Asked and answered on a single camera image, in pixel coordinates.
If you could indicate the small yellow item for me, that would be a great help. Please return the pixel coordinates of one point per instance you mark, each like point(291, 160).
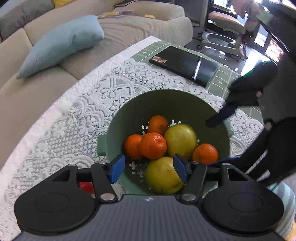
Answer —
point(149, 16)

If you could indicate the person's right forearm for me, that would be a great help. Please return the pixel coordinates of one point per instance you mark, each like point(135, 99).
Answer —
point(284, 150)

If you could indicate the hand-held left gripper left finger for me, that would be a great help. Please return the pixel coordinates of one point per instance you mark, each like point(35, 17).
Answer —
point(117, 168)

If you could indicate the beige sofa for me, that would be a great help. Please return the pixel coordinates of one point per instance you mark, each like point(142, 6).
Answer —
point(143, 30)

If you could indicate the orange mandarin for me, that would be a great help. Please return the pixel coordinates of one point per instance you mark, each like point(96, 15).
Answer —
point(153, 145)
point(157, 125)
point(205, 153)
point(132, 146)

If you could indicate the person's right hand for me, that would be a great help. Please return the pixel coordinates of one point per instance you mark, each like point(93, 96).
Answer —
point(268, 124)

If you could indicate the small books pile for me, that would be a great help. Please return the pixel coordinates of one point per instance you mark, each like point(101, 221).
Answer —
point(115, 14)

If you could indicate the grey striped cushion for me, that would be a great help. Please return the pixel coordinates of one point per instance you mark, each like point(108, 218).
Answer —
point(20, 16)

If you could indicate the light blue pillow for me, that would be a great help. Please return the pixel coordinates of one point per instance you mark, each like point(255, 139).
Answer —
point(60, 44)

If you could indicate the beige office chair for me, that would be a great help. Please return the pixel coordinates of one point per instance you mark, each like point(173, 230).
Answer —
point(224, 23)

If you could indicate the yellow-green apple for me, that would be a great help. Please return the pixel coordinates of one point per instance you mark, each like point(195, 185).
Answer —
point(180, 141)
point(161, 175)

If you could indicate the white lace tablecloth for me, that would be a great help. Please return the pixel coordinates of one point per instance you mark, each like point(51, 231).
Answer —
point(69, 115)

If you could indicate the green colander bowl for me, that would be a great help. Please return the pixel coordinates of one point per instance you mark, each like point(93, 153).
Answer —
point(138, 109)

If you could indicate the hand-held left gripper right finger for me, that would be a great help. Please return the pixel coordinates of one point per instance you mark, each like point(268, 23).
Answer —
point(180, 168)

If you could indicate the black and silver pen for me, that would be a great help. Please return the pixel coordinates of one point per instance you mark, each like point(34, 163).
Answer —
point(197, 68)

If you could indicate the pink soft object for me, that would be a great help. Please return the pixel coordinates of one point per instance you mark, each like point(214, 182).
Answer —
point(248, 11)

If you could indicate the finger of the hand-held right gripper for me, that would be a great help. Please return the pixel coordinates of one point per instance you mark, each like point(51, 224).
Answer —
point(219, 118)
point(252, 153)

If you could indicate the small red fruit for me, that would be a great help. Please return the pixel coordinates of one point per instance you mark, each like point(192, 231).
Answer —
point(86, 187)

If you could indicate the black notebook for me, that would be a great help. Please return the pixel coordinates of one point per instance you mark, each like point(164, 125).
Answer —
point(175, 60)

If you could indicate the green grid tablecloth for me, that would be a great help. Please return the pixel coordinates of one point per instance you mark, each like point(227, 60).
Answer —
point(217, 90)

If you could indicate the yellow cushion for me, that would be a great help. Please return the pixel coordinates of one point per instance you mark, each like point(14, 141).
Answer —
point(62, 2)

